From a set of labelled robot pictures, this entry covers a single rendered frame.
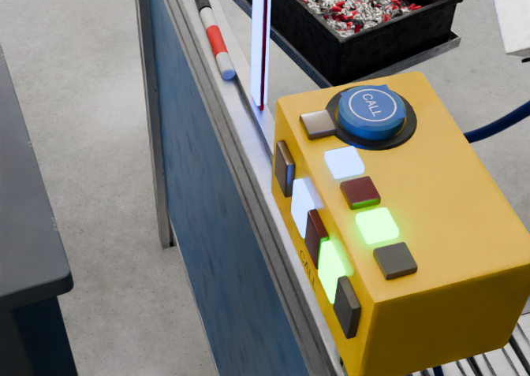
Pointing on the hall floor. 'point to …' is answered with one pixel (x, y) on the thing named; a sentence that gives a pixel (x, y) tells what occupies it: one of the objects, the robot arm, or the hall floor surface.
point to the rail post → (151, 111)
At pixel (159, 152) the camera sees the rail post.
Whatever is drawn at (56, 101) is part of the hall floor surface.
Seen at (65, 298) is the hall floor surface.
